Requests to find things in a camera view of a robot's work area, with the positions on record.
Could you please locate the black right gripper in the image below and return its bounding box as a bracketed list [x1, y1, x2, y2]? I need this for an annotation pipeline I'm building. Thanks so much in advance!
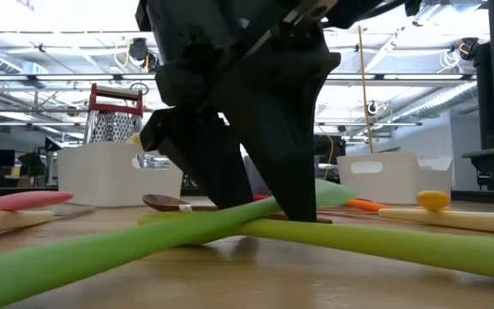
[135, 0, 341, 223]

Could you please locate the brown wooden spoon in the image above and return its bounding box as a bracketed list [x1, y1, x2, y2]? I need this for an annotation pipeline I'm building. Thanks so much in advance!
[142, 193, 334, 225]

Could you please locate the small orange silicone spoon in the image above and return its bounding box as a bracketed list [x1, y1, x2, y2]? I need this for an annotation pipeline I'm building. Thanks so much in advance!
[344, 198, 389, 214]

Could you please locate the small green silicone spoon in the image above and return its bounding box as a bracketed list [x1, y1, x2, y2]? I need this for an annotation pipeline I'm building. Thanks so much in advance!
[0, 179, 358, 309]

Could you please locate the large green silicone spoon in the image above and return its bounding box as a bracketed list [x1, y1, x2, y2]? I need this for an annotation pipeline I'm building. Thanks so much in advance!
[137, 212, 494, 282]

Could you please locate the pink silicone spoon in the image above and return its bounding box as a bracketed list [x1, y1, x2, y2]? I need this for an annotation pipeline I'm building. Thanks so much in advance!
[0, 191, 75, 214]

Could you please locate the tall wooden stick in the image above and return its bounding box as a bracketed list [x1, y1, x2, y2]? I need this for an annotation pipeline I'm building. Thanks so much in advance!
[356, 24, 375, 155]

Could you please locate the red metal box grater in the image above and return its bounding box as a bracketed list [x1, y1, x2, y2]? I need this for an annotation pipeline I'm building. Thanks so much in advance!
[82, 83, 145, 145]

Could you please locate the white plastic bin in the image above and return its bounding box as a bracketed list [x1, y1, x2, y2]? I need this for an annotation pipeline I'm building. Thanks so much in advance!
[336, 150, 453, 206]
[57, 142, 184, 208]

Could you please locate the black monitor stand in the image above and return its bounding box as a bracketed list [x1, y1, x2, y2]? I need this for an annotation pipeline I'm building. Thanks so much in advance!
[473, 40, 494, 151]

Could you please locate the thin yellow background cable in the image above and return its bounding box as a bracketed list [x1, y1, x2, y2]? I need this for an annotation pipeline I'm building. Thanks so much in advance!
[322, 126, 336, 181]

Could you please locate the black ceiling cord reel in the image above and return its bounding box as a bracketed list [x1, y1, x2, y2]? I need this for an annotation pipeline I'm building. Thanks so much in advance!
[459, 37, 480, 62]
[128, 37, 161, 73]

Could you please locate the silver ventilation duct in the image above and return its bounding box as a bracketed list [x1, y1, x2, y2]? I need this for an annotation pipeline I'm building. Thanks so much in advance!
[390, 81, 479, 125]

